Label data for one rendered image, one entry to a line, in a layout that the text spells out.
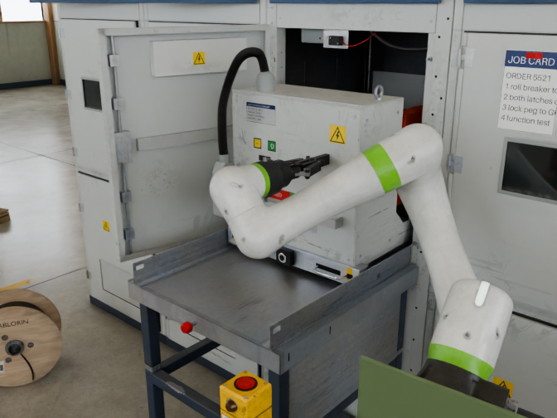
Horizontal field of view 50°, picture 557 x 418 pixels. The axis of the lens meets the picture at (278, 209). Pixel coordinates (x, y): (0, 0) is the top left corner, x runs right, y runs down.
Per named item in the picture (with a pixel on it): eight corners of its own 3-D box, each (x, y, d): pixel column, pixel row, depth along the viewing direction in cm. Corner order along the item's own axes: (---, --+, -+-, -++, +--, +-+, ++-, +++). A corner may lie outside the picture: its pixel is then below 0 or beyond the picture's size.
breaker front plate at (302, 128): (351, 272, 174) (358, 108, 158) (234, 232, 204) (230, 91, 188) (353, 270, 175) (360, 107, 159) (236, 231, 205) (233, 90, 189)
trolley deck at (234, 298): (280, 375, 146) (280, 354, 144) (128, 297, 185) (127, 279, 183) (417, 283, 194) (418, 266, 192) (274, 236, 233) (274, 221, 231)
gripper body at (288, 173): (259, 187, 158) (283, 179, 164) (284, 193, 152) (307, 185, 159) (259, 159, 155) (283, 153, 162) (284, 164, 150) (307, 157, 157)
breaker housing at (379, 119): (355, 271, 174) (362, 105, 159) (234, 230, 205) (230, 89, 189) (436, 225, 211) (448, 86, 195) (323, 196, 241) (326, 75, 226)
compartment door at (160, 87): (112, 256, 202) (89, 28, 178) (263, 217, 238) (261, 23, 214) (120, 263, 197) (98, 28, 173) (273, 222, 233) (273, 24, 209)
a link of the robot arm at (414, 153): (452, 169, 145) (426, 133, 150) (454, 143, 133) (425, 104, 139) (387, 205, 145) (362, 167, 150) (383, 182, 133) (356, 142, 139)
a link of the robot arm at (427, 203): (506, 358, 140) (436, 166, 164) (515, 343, 125) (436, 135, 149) (452, 371, 141) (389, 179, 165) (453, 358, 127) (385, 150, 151)
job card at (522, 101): (553, 136, 153) (565, 51, 146) (495, 128, 162) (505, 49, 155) (554, 136, 153) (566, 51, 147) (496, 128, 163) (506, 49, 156)
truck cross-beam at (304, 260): (358, 289, 174) (359, 270, 172) (228, 242, 207) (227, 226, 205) (367, 283, 177) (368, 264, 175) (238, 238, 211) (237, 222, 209)
